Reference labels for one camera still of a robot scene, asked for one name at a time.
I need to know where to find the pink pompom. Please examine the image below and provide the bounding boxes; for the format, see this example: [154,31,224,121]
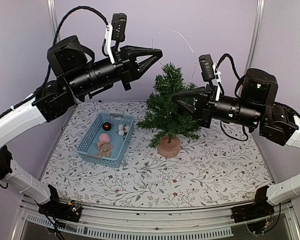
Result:
[98,133,111,144]

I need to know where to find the right aluminium frame post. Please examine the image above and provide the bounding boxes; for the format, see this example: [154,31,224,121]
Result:
[241,0,265,74]

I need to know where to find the left aluminium frame post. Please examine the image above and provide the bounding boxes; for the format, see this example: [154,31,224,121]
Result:
[46,0,59,37]

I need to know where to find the fairy light string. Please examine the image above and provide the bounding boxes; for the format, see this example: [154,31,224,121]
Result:
[151,29,198,87]

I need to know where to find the front aluminium rail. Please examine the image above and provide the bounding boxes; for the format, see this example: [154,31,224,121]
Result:
[11,189,300,240]

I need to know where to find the beige burlap bow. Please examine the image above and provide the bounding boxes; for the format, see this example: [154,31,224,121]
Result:
[96,141,114,158]

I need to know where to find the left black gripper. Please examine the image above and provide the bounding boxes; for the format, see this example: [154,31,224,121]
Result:
[67,44,162,96]

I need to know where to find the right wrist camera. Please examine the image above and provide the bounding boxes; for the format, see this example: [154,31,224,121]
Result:
[198,54,215,82]

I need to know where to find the dark red bauble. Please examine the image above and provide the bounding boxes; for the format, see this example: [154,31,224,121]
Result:
[102,122,112,131]

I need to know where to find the white cotton boll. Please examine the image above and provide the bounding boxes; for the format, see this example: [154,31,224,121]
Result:
[117,124,129,136]

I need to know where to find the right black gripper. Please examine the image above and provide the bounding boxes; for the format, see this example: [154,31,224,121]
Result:
[171,83,262,128]

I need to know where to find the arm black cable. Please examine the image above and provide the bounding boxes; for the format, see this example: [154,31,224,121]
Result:
[214,53,246,83]
[52,7,110,48]

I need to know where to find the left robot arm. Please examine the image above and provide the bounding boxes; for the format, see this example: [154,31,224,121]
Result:
[0,35,163,217]

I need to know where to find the aluminium frame post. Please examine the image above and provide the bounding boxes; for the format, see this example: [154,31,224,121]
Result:
[46,0,59,37]
[241,0,265,74]

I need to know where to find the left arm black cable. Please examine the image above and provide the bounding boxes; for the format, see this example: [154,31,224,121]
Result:
[52,7,110,48]

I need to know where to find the floral table mat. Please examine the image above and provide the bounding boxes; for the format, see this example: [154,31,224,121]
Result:
[41,102,272,208]

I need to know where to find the small green christmas tree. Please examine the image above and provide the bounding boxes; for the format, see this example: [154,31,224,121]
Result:
[137,62,201,148]

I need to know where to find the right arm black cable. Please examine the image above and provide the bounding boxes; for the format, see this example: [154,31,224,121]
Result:
[214,53,246,83]

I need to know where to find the wooden tree base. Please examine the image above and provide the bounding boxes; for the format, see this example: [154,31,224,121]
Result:
[157,135,181,159]

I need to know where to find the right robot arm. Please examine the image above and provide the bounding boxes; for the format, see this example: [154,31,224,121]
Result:
[172,68,300,149]

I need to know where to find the light blue plastic basket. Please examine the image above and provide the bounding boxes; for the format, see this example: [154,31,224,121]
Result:
[77,113,135,168]

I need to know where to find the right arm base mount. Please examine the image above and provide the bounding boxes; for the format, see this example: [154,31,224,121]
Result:
[230,185,275,235]

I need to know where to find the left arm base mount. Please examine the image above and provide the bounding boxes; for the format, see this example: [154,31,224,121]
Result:
[38,184,82,223]

